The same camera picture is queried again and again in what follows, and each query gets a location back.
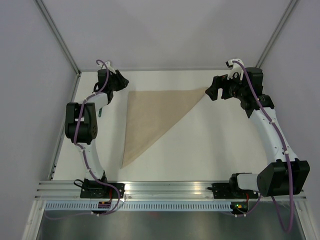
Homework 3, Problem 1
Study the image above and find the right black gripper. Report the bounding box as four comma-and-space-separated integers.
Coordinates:
205, 70, 248, 101

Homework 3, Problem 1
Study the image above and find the fork with teal handle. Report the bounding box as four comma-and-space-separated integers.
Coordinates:
98, 108, 103, 118

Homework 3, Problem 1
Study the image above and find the beige cloth napkin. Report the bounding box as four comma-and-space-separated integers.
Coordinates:
121, 87, 206, 168

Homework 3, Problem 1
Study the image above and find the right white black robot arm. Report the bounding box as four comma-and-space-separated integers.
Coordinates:
205, 67, 310, 198

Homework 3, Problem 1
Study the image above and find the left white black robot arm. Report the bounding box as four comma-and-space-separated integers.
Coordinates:
64, 69, 129, 198

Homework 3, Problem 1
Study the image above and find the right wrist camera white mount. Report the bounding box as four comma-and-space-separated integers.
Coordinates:
225, 58, 244, 81

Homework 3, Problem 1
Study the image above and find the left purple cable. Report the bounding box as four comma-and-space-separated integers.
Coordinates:
44, 59, 121, 221

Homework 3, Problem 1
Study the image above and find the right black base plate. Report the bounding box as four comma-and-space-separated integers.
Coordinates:
206, 183, 259, 200

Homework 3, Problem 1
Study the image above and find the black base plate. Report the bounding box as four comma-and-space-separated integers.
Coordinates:
80, 181, 125, 199
206, 183, 259, 200

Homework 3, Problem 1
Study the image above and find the left aluminium frame post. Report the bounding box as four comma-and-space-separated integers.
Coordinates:
33, 0, 81, 76

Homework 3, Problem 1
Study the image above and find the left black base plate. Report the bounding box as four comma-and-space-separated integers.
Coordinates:
80, 181, 125, 199

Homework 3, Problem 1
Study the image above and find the white slotted cable duct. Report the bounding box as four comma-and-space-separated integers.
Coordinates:
44, 200, 232, 212

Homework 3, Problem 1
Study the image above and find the aluminium front rail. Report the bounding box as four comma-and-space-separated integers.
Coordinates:
34, 180, 307, 200

